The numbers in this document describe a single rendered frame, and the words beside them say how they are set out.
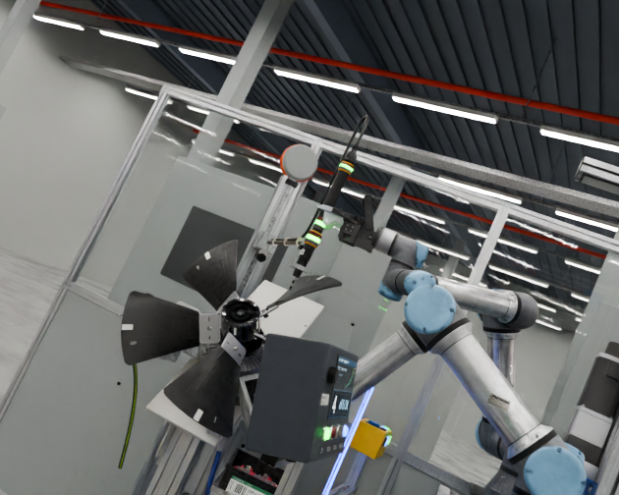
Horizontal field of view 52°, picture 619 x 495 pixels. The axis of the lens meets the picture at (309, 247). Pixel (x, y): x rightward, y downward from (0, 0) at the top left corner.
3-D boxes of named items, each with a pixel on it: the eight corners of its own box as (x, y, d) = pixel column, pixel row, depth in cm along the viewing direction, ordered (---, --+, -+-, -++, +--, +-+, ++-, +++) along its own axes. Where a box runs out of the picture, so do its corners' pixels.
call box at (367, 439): (353, 446, 214) (365, 416, 215) (380, 460, 210) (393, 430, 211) (343, 449, 199) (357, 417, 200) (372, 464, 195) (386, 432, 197)
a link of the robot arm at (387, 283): (387, 294, 182) (402, 259, 183) (371, 291, 192) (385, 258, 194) (410, 305, 184) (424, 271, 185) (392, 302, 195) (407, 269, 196)
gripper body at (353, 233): (335, 235, 191) (371, 250, 189) (346, 209, 192) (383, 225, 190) (336, 240, 199) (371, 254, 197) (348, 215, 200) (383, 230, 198)
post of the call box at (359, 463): (345, 483, 205) (361, 448, 207) (354, 488, 204) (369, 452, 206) (343, 484, 202) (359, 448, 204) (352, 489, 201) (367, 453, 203)
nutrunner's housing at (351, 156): (288, 273, 195) (349, 142, 200) (299, 279, 196) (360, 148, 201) (291, 274, 191) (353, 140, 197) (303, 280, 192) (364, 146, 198)
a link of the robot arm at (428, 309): (593, 481, 136) (440, 283, 157) (602, 488, 122) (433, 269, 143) (547, 513, 137) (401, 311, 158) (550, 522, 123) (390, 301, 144)
